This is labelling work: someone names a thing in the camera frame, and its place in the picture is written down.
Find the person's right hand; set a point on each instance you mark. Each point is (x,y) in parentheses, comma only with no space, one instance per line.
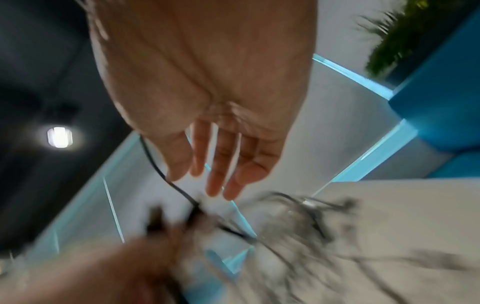
(210,59)

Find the blue sofa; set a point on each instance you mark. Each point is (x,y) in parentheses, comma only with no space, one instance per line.
(442,104)

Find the person's left hand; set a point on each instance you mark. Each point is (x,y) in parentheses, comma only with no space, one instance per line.
(112,273)

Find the white roller blind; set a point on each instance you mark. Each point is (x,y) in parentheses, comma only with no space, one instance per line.
(337,124)
(150,193)

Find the black ceiling spotlight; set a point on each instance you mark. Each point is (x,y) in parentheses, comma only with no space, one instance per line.
(59,137)

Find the dark planter box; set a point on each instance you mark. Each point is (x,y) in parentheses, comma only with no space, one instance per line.
(403,72)

